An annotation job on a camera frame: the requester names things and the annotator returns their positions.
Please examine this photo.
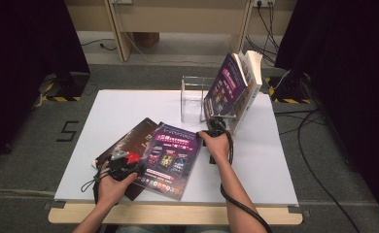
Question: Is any purple magazine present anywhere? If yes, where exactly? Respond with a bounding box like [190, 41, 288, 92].
[203, 51, 249, 124]
[132, 120, 204, 202]

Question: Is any clear acrylic book rack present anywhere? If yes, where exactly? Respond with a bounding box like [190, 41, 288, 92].
[180, 76, 240, 124]

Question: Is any black curtain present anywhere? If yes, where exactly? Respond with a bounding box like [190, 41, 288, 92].
[0, 0, 91, 173]
[274, 0, 379, 221]

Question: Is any wooden desk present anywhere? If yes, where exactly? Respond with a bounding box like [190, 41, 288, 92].
[64, 0, 297, 63]

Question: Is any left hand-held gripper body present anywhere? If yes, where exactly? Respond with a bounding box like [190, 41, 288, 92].
[108, 148, 143, 183]

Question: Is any white cable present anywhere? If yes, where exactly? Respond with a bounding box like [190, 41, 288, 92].
[122, 32, 225, 66]

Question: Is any person's left hand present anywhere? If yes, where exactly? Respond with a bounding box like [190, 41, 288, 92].
[94, 162, 138, 207]

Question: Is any thin grey cord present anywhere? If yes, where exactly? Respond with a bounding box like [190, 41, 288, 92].
[80, 179, 97, 194]

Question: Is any dark brown and red magazine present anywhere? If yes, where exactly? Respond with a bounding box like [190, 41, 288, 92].
[94, 116, 159, 202]

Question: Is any black floor cable with plug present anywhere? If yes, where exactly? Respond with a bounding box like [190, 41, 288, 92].
[80, 38, 118, 51]

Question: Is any black stand base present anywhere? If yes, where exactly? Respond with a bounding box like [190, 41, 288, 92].
[40, 71, 91, 103]
[264, 72, 313, 105]

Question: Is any person's right hand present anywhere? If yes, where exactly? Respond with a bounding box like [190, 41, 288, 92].
[197, 130, 232, 163]

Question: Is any black cable bundle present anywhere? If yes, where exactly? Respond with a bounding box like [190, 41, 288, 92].
[245, 2, 281, 66]

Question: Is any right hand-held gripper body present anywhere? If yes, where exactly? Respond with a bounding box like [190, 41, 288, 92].
[203, 116, 227, 139]

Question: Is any cardboard box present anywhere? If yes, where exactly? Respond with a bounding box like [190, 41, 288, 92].
[132, 31, 161, 50]

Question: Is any long black floor cable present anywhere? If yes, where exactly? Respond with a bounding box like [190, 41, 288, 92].
[296, 110, 362, 233]

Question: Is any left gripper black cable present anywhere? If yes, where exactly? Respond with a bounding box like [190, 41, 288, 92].
[91, 171, 102, 205]

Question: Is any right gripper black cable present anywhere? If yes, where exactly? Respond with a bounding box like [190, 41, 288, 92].
[220, 127, 274, 233]

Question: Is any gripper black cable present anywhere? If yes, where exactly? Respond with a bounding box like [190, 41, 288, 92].
[220, 127, 274, 233]
[91, 171, 102, 205]

